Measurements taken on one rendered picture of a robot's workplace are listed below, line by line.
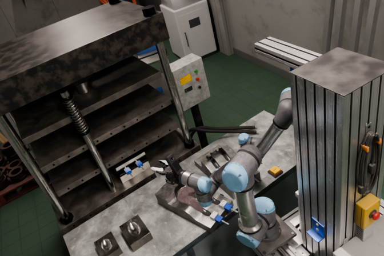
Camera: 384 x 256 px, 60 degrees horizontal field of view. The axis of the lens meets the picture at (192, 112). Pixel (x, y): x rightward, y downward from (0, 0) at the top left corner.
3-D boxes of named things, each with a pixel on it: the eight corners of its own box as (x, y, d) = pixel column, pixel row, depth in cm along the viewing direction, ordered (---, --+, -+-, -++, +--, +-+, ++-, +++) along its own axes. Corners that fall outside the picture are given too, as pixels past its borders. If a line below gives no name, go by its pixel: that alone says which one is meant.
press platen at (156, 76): (162, 76, 267) (160, 71, 264) (25, 145, 228) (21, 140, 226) (127, 55, 320) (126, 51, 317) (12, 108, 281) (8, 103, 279)
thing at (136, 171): (150, 166, 290) (144, 151, 280) (123, 183, 280) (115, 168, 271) (127, 142, 328) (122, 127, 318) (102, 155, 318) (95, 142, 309)
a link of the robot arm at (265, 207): (280, 214, 180) (278, 197, 172) (270, 234, 172) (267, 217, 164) (259, 207, 187) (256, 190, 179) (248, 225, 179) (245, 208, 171)
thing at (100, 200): (201, 149, 302) (199, 144, 299) (64, 235, 257) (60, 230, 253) (158, 115, 366) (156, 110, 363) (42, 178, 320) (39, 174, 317)
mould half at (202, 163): (261, 180, 247) (259, 167, 240) (234, 200, 238) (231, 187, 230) (220, 150, 285) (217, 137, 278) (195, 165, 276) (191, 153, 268)
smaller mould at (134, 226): (153, 238, 227) (150, 232, 223) (134, 252, 221) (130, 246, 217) (140, 220, 242) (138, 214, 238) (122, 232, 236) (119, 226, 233)
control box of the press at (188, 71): (231, 179, 363) (203, 58, 282) (209, 195, 352) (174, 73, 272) (219, 170, 379) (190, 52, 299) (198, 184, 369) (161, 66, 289)
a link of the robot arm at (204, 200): (219, 195, 181) (215, 181, 175) (207, 211, 175) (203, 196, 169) (207, 191, 186) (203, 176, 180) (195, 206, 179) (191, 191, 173)
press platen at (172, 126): (179, 127, 292) (178, 123, 289) (58, 197, 253) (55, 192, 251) (143, 99, 348) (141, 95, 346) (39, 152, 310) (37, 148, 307)
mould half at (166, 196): (234, 205, 234) (231, 194, 228) (212, 233, 219) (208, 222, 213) (181, 180, 265) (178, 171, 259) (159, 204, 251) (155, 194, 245)
